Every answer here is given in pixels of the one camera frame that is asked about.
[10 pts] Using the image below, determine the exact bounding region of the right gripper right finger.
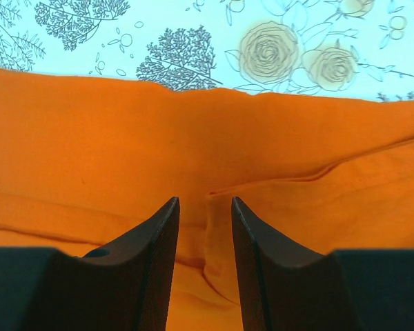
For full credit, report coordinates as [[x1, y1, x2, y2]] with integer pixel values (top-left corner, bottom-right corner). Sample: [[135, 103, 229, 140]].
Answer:
[[231, 197, 414, 330]]

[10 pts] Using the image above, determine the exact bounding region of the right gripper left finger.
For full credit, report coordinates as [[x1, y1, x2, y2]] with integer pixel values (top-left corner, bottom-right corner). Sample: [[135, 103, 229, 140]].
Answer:
[[0, 197, 180, 330]]

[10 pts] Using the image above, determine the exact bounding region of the orange t shirt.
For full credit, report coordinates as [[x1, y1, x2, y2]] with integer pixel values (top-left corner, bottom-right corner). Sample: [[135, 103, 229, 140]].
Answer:
[[0, 69, 414, 330]]

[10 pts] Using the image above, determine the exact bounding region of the floral patterned table mat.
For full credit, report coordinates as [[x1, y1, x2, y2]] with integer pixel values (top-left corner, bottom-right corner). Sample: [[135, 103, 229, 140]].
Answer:
[[0, 0, 414, 102]]

